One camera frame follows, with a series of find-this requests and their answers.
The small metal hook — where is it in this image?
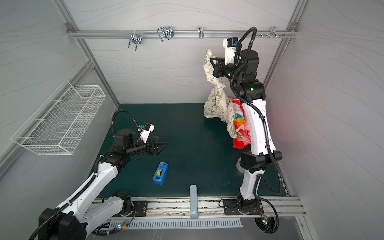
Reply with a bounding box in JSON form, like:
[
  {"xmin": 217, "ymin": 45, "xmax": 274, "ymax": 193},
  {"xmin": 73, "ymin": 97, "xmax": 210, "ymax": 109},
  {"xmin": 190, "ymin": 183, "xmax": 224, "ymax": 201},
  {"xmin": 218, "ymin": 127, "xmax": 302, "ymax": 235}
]
[{"xmin": 198, "ymin": 27, "xmax": 204, "ymax": 39}]

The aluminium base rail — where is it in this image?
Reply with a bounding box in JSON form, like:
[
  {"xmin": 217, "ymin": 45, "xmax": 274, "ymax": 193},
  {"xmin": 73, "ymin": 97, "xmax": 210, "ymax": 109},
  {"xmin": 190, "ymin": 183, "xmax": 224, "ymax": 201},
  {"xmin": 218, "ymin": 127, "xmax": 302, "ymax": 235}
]
[{"xmin": 89, "ymin": 196, "xmax": 307, "ymax": 221}]

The metal u-bolt hook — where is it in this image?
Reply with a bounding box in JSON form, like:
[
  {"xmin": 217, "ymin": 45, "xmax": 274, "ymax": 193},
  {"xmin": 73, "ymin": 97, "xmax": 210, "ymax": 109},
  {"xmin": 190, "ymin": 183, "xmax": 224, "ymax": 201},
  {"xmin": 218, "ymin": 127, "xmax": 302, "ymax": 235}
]
[
  {"xmin": 128, "ymin": 32, "xmax": 142, "ymax": 51},
  {"xmin": 157, "ymin": 27, "xmax": 175, "ymax": 42}
]

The metal crossbar rail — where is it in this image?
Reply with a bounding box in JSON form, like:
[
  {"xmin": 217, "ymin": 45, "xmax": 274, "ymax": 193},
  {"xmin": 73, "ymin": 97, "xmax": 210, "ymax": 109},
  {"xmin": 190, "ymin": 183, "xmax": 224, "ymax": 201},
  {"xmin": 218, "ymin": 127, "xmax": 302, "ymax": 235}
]
[{"xmin": 67, "ymin": 29, "xmax": 299, "ymax": 39}]

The red multicolour cloth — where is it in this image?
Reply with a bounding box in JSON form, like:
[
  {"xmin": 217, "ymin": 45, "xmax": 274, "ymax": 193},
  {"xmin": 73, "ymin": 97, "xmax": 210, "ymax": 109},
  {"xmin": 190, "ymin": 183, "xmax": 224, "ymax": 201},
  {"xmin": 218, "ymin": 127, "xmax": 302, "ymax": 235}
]
[{"xmin": 231, "ymin": 99, "xmax": 252, "ymax": 149}]

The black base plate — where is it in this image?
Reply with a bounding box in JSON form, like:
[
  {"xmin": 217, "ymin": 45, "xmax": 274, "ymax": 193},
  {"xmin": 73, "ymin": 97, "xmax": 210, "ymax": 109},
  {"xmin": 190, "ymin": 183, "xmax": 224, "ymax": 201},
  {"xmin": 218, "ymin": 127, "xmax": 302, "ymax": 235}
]
[
  {"xmin": 113, "ymin": 201, "xmax": 148, "ymax": 218},
  {"xmin": 221, "ymin": 197, "xmax": 264, "ymax": 216}
]

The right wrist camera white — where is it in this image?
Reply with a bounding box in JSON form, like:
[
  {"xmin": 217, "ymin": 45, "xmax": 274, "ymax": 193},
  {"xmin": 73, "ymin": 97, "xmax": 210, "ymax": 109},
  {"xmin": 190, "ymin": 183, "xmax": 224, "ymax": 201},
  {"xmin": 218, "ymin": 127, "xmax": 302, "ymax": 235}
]
[{"xmin": 223, "ymin": 37, "xmax": 238, "ymax": 65}]

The cream patterned cloth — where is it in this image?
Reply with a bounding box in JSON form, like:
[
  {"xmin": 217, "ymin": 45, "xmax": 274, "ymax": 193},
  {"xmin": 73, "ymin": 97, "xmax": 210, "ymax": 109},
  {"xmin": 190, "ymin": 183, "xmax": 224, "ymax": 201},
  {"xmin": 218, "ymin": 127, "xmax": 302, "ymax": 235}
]
[{"xmin": 203, "ymin": 49, "xmax": 237, "ymax": 139}]

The white wire basket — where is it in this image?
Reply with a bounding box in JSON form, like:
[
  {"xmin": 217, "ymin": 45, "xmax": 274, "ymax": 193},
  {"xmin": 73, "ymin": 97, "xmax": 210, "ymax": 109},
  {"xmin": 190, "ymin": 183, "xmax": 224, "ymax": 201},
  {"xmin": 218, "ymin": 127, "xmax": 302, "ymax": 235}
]
[{"xmin": 11, "ymin": 80, "xmax": 106, "ymax": 156}]

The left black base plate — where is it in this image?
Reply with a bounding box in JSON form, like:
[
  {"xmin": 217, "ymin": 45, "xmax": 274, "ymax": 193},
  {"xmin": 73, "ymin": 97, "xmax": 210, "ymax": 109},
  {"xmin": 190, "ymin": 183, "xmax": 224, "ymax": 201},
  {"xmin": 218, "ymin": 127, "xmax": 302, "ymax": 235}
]
[{"xmin": 113, "ymin": 201, "xmax": 148, "ymax": 218}]

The light blue block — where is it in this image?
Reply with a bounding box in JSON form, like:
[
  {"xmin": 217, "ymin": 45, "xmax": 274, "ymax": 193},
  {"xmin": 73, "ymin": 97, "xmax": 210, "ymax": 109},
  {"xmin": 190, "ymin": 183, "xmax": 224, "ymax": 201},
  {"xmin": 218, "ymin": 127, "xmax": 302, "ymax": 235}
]
[{"xmin": 190, "ymin": 185, "xmax": 199, "ymax": 220}]

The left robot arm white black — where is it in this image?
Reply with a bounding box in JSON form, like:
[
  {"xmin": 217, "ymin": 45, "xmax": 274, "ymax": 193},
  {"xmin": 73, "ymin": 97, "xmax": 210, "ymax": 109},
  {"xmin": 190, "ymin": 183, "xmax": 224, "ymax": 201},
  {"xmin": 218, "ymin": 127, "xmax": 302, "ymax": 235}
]
[{"xmin": 30, "ymin": 123, "xmax": 167, "ymax": 240}]

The metal u-bolt hook left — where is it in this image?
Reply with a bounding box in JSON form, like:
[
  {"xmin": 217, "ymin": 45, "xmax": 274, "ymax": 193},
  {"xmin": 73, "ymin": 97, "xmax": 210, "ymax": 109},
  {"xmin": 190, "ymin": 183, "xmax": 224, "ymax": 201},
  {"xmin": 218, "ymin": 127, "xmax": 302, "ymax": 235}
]
[{"xmin": 128, "ymin": 32, "xmax": 142, "ymax": 51}]

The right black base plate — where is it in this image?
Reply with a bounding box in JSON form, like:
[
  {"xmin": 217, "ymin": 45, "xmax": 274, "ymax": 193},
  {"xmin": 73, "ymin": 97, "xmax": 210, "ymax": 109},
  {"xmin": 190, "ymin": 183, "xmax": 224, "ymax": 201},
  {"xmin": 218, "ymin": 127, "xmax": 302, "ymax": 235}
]
[{"xmin": 221, "ymin": 197, "xmax": 264, "ymax": 216}]

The metal bracket hook right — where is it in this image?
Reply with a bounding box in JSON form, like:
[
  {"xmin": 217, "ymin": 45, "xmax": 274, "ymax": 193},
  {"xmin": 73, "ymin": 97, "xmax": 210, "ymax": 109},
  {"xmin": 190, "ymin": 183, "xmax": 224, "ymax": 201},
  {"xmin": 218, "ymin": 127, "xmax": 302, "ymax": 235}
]
[{"xmin": 258, "ymin": 27, "xmax": 288, "ymax": 39}]

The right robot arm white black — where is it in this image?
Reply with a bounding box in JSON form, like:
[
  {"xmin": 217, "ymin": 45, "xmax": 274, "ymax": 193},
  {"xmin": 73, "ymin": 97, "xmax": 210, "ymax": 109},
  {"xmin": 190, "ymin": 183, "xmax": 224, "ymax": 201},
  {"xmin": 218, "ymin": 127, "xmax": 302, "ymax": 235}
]
[{"xmin": 210, "ymin": 27, "xmax": 284, "ymax": 216}]

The white vent strip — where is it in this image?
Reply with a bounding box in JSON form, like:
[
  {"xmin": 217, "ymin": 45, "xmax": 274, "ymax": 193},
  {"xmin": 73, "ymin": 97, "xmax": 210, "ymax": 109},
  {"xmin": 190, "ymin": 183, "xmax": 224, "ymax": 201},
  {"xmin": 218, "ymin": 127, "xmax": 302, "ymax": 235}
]
[{"xmin": 125, "ymin": 218, "xmax": 244, "ymax": 230}]

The blue tape dispenser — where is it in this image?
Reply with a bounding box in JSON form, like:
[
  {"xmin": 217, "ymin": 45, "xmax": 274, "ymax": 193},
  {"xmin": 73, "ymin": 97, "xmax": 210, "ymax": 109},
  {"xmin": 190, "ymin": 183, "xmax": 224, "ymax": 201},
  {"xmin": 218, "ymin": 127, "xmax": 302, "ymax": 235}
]
[{"xmin": 153, "ymin": 162, "xmax": 169, "ymax": 185}]

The metal u-bolt hook middle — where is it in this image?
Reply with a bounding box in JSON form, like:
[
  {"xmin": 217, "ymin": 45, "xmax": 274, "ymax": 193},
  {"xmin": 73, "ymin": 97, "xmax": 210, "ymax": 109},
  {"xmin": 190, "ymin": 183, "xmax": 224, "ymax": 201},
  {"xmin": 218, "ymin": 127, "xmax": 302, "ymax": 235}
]
[{"xmin": 157, "ymin": 27, "xmax": 175, "ymax": 42}]

